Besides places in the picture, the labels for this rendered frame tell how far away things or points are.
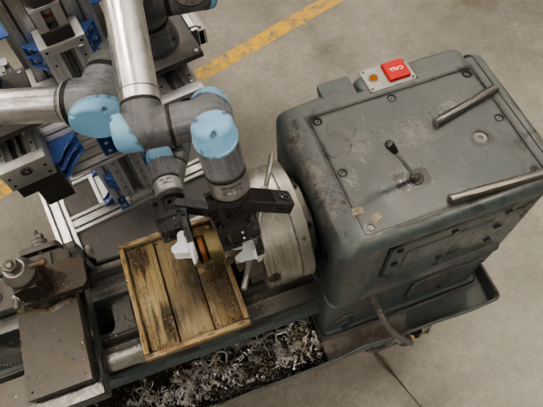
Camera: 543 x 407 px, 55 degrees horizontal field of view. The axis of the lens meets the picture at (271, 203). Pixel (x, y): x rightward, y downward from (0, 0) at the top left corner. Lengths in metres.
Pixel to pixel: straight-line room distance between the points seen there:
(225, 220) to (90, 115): 0.42
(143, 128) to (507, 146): 0.87
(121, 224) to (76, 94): 1.29
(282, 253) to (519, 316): 1.58
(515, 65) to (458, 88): 1.94
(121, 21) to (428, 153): 0.75
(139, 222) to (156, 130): 1.52
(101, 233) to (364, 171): 1.50
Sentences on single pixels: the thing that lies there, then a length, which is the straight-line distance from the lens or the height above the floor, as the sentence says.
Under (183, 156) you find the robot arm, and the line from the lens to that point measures 1.60.
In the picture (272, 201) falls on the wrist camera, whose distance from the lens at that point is 0.99.
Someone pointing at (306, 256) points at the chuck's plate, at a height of 1.15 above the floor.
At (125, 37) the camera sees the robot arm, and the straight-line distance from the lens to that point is 1.04.
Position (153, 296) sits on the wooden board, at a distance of 1.57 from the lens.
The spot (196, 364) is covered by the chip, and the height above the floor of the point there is 0.55.
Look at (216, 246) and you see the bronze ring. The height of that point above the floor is 1.11.
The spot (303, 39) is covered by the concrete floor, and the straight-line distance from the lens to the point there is 3.31.
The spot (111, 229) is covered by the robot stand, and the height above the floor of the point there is 0.21.
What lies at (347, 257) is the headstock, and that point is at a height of 1.23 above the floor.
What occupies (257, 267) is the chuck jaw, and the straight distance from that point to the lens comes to 1.31.
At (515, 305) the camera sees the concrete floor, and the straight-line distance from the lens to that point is 2.64.
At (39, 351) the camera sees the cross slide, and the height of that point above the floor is 0.97.
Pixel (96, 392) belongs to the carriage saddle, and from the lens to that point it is 1.51.
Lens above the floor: 2.34
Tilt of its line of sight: 62 degrees down
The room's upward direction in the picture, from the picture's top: 4 degrees counter-clockwise
